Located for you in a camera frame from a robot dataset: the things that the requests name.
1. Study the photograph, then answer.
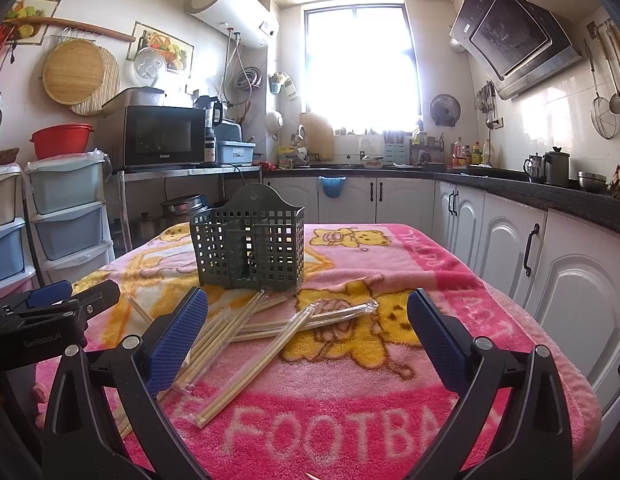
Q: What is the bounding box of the chopsticks pair long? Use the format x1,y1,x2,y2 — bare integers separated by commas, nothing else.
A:
189,304,316,429

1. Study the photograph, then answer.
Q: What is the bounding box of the chopsticks pair crossing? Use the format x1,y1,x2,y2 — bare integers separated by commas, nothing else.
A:
232,299,378,342

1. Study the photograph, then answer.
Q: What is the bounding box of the dark green utensil basket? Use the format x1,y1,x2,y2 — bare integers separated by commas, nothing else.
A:
191,183,304,292

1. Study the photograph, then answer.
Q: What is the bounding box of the plastic drawer cabinet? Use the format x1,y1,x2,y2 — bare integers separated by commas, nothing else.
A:
24,150,114,284

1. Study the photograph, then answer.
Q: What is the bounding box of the steel shelf rack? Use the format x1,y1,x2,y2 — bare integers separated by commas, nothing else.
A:
109,165,263,254

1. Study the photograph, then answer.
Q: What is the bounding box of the steel stock pot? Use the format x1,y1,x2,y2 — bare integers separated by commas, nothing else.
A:
160,194,208,226

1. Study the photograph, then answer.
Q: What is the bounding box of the red plastic basin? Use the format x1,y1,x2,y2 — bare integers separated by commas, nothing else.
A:
30,124,93,159

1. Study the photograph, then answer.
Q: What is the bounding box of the pink cartoon bear blanket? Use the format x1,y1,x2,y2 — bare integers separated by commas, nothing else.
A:
65,224,602,479

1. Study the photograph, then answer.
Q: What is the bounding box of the black microwave oven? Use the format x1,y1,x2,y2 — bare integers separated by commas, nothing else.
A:
94,105,206,171

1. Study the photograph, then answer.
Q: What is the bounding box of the blue plastic dish box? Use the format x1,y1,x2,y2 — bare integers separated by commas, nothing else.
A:
217,141,255,166

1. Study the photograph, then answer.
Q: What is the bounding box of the round bamboo tray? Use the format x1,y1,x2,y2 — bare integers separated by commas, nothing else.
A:
42,39,104,106

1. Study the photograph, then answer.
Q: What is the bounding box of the black blender jug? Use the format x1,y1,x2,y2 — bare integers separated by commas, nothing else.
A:
194,96,224,128

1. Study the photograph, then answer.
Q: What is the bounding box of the blue hanging trash bin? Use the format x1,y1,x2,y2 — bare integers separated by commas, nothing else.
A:
317,176,347,198

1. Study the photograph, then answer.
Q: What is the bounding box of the wooden cutting board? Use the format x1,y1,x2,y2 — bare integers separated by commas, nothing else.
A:
299,113,335,160

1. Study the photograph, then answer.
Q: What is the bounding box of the white cylindrical water heater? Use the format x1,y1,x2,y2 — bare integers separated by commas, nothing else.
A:
184,0,279,49

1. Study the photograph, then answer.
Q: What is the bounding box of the black range hood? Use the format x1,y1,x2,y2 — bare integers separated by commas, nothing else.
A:
451,0,582,101

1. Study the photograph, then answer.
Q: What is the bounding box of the hanging wire skimmer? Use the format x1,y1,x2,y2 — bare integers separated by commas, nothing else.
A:
583,41,618,140

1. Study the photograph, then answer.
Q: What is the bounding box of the small wall fan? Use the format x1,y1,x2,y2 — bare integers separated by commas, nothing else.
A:
430,93,462,128

